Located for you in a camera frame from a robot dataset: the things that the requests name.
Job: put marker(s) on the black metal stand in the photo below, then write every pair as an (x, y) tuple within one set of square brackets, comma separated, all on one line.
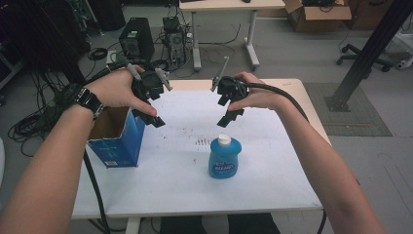
[(370, 52)]

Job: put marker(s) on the person's left hand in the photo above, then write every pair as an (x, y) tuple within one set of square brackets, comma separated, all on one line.
[(113, 89)]

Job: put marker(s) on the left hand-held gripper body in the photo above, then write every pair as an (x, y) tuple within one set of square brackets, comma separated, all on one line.
[(150, 84)]

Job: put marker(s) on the black computer tower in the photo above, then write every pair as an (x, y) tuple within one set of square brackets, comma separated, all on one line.
[(136, 39)]

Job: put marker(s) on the grey floor mat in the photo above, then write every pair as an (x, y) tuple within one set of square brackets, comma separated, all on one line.
[(357, 120)]

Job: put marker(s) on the white desk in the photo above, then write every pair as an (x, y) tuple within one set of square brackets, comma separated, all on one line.
[(227, 5)]

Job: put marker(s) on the blue cardboard box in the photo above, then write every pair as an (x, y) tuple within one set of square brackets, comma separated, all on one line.
[(125, 143)]

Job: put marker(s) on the person's right hand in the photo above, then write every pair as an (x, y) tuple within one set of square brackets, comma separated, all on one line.
[(263, 94)]

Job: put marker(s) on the open grey computer case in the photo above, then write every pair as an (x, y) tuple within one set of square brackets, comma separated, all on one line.
[(175, 40)]

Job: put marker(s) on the blue bottle with white cap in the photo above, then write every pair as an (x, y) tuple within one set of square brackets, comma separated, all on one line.
[(224, 161)]

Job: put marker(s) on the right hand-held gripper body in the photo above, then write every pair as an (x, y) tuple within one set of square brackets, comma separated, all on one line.
[(231, 88)]

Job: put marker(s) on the black wristwatch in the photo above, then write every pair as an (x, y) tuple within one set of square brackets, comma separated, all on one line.
[(85, 99)]

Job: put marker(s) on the black office chair base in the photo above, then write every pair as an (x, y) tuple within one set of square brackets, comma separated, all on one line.
[(365, 58)]

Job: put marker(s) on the person's legs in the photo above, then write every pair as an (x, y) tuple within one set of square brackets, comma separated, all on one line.
[(220, 224)]

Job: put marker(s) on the open brown cardboard box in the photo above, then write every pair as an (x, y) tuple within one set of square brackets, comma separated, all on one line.
[(319, 16)]

